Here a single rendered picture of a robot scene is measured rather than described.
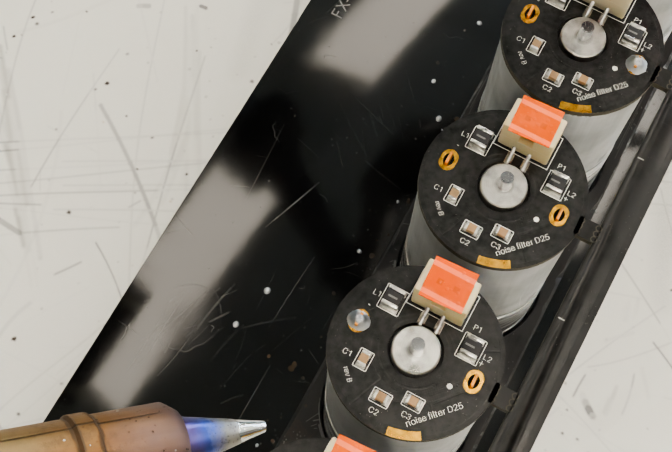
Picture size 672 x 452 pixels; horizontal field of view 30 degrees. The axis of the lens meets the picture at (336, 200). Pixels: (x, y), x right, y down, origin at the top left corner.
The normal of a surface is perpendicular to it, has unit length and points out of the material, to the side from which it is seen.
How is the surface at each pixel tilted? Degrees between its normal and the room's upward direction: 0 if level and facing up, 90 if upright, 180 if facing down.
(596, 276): 0
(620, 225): 0
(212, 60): 0
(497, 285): 90
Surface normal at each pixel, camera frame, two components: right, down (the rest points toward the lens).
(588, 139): 0.24, 0.91
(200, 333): 0.02, -0.36
